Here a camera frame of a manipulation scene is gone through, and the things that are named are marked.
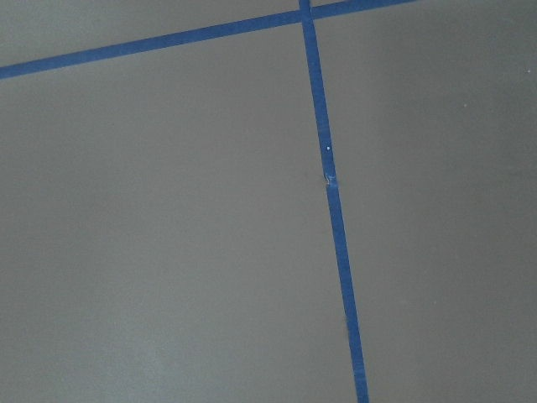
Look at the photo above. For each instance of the brown paper table cover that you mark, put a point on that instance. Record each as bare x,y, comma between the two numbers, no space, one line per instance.
268,201

